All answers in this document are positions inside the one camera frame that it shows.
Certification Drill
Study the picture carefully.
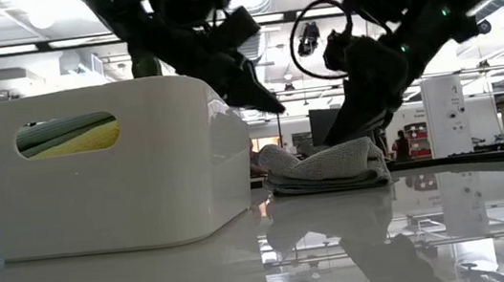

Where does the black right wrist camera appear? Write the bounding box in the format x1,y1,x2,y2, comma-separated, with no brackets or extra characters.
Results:
318,27,358,75

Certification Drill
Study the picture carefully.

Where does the white box with arrow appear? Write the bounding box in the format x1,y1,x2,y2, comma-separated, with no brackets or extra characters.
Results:
419,74,472,160

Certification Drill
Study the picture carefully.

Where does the black flat monitor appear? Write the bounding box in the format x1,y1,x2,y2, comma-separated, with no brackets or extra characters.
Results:
308,105,345,148

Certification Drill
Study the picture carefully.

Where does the red shelf unit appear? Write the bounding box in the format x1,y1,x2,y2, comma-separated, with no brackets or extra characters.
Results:
404,121,433,161

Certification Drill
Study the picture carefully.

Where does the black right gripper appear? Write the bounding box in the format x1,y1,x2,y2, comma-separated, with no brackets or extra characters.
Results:
307,0,468,148

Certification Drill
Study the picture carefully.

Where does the black dome camera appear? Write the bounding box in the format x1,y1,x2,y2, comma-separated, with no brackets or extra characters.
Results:
475,17,494,37

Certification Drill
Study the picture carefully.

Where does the white plastic bin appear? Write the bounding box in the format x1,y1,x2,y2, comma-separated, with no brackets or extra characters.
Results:
0,64,264,269

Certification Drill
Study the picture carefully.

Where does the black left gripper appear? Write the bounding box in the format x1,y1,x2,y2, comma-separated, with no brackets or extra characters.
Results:
154,11,288,129

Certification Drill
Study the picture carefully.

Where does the grey microfiber towel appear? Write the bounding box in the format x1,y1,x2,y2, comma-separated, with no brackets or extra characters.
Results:
256,129,394,202

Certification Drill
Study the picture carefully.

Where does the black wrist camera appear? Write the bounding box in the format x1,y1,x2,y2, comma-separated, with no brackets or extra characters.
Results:
211,3,265,50
318,27,358,75

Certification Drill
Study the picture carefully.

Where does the black hanging ceiling camera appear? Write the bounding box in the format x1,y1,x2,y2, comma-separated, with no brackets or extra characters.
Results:
294,20,323,58

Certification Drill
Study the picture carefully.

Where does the person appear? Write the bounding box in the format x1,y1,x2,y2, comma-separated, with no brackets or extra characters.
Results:
389,128,414,164
246,138,268,179

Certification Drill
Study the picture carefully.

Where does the light blue microfiber towel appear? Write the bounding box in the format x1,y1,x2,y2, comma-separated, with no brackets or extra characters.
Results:
12,110,120,160

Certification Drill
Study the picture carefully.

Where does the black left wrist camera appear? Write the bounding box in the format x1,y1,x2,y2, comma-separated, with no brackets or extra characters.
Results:
211,3,265,50

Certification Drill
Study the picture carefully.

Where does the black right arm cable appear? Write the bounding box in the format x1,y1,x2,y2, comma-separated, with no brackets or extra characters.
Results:
283,0,362,86

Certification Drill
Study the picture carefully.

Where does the yellow microfiber towel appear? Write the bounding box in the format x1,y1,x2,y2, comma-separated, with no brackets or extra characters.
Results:
27,119,123,162

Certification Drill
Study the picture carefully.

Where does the black table frame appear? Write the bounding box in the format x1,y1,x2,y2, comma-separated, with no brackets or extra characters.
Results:
249,147,504,196

